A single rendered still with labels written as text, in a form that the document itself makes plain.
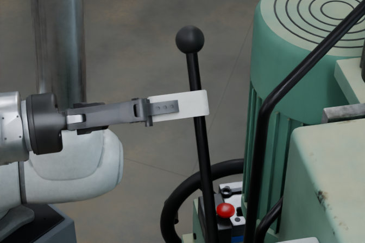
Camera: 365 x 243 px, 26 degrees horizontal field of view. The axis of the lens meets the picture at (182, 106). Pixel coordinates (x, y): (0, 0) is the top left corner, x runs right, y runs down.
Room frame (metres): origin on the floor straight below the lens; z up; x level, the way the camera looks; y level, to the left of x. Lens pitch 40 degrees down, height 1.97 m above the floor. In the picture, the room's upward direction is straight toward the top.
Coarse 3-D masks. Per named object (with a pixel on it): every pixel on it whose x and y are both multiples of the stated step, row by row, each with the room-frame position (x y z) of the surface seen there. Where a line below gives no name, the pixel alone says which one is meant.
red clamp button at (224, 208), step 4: (220, 204) 0.87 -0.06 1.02; (224, 204) 0.86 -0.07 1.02; (228, 204) 0.86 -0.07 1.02; (216, 208) 0.86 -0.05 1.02; (220, 208) 0.86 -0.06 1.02; (224, 208) 0.86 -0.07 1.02; (228, 208) 0.86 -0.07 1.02; (232, 208) 0.86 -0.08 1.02; (220, 212) 0.85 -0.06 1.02; (224, 212) 0.85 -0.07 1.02; (228, 212) 0.85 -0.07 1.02; (232, 212) 0.85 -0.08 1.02; (220, 216) 0.85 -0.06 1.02; (224, 216) 0.84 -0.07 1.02; (228, 216) 0.84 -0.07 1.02
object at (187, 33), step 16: (192, 32) 0.76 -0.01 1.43; (192, 48) 0.75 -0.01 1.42; (192, 64) 0.75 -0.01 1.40; (192, 80) 0.73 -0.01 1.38; (208, 160) 0.68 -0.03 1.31; (208, 176) 0.66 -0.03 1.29; (208, 192) 0.65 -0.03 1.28; (208, 208) 0.64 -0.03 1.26; (208, 224) 0.63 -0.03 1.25; (208, 240) 0.62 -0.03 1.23
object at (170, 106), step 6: (162, 102) 0.70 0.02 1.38; (168, 102) 0.70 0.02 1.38; (174, 102) 0.70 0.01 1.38; (138, 108) 0.68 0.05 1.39; (150, 108) 0.69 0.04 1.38; (156, 108) 0.70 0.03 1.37; (162, 108) 0.69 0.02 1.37; (168, 108) 0.69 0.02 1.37; (174, 108) 0.70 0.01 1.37; (138, 114) 0.68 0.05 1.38; (150, 114) 0.69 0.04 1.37
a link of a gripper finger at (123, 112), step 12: (72, 108) 0.70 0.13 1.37; (84, 108) 0.70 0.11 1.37; (96, 108) 0.69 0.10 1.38; (108, 108) 0.69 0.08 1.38; (120, 108) 0.68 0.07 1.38; (132, 108) 0.68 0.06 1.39; (144, 108) 0.68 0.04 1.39; (96, 120) 0.68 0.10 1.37; (108, 120) 0.68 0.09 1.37; (120, 120) 0.68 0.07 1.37; (132, 120) 0.67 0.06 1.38; (144, 120) 0.67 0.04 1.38
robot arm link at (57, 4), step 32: (32, 0) 1.24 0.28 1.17; (64, 0) 1.22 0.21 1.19; (64, 32) 1.21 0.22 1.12; (64, 64) 1.20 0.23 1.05; (64, 96) 1.20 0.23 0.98; (32, 160) 1.17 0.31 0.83; (64, 160) 1.15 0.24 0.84; (96, 160) 1.18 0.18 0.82; (32, 192) 1.14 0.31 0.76; (64, 192) 1.14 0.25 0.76; (96, 192) 1.16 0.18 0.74
